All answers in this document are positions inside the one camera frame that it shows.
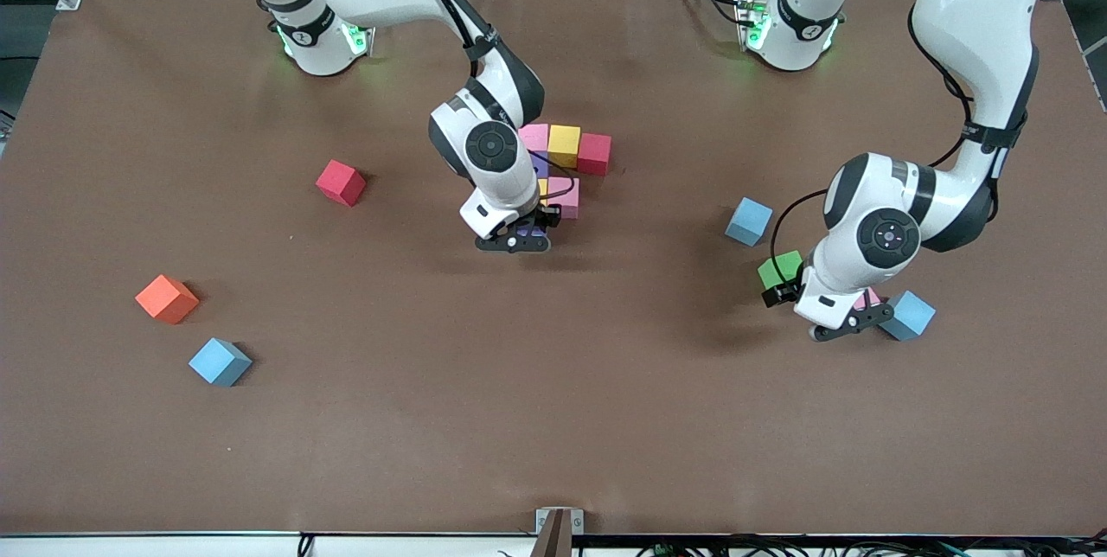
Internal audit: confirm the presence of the green foam cube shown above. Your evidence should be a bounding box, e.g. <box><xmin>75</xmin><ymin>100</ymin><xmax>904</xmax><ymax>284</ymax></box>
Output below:
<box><xmin>758</xmin><ymin>250</ymin><xmax>806</xmax><ymax>291</ymax></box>

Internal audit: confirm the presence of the red foam cube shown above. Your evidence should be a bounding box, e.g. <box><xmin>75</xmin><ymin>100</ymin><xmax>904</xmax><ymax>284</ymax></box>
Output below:
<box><xmin>577</xmin><ymin>133</ymin><xmax>613</xmax><ymax>176</ymax></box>
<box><xmin>315</xmin><ymin>159</ymin><xmax>368</xmax><ymax>208</ymax></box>

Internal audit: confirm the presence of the blue foam cube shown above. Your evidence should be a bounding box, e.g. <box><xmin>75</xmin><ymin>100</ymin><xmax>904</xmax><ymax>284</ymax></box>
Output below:
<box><xmin>880</xmin><ymin>290</ymin><xmax>937</xmax><ymax>343</ymax></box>
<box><xmin>724</xmin><ymin>197</ymin><xmax>774</xmax><ymax>247</ymax></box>
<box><xmin>188</xmin><ymin>337</ymin><xmax>253</xmax><ymax>388</ymax></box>

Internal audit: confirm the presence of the brown table cover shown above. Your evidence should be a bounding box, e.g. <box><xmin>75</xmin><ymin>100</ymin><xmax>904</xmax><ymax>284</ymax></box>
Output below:
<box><xmin>0</xmin><ymin>0</ymin><xmax>1107</xmax><ymax>538</ymax></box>

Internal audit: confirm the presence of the orange foam cube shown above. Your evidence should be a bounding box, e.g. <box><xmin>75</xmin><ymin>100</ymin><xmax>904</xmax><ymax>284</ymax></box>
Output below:
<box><xmin>135</xmin><ymin>274</ymin><xmax>201</xmax><ymax>325</ymax></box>

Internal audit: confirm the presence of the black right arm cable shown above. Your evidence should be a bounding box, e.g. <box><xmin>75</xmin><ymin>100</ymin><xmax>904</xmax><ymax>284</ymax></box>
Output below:
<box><xmin>528</xmin><ymin>146</ymin><xmax>578</xmax><ymax>196</ymax></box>

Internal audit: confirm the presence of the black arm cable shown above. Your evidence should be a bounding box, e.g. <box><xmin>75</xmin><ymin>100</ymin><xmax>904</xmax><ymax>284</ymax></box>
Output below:
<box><xmin>528</xmin><ymin>146</ymin><xmax>578</xmax><ymax>196</ymax></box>
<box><xmin>769</xmin><ymin>188</ymin><xmax>833</xmax><ymax>268</ymax></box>

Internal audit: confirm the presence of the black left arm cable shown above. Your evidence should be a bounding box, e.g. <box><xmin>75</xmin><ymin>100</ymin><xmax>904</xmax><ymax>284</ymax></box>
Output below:
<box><xmin>769</xmin><ymin>188</ymin><xmax>833</xmax><ymax>268</ymax></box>

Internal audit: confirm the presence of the grey metal bracket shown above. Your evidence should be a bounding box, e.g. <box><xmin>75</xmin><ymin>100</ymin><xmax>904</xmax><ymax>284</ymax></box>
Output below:
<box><xmin>529</xmin><ymin>508</ymin><xmax>585</xmax><ymax>557</ymax></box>

